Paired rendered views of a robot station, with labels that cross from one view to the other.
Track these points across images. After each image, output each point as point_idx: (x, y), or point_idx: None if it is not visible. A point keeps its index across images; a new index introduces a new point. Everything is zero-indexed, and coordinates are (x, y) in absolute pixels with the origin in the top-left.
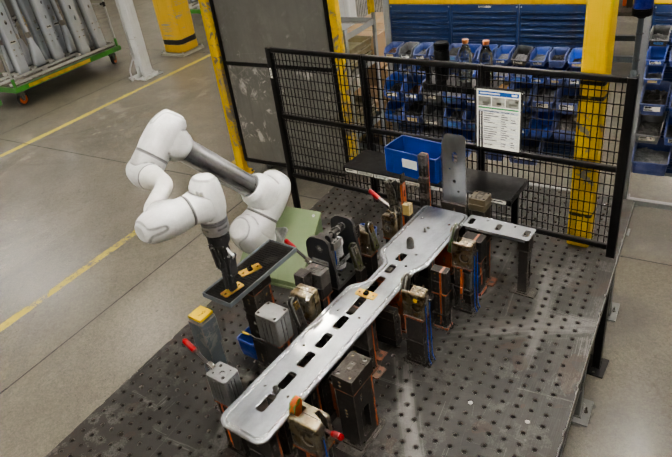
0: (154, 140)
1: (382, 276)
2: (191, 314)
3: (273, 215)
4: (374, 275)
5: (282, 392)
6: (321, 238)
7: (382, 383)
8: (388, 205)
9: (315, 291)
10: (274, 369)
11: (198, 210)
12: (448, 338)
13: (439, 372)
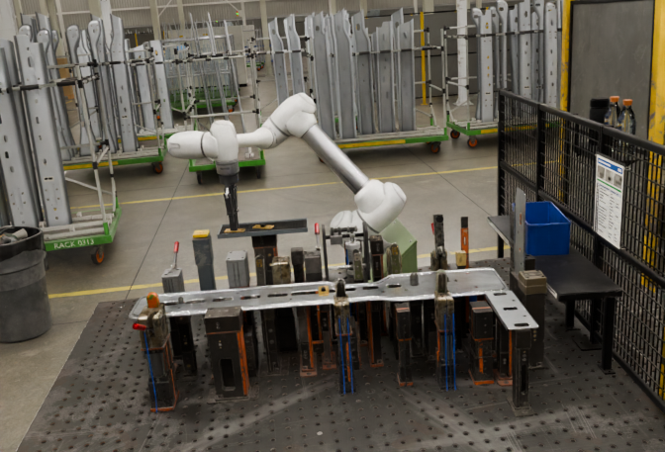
0: (278, 112)
1: (355, 288)
2: (197, 230)
3: (369, 221)
4: (351, 285)
5: (181, 305)
6: (323, 226)
7: (298, 381)
8: None
9: (284, 263)
10: (202, 294)
11: (205, 143)
12: (390, 391)
13: (340, 403)
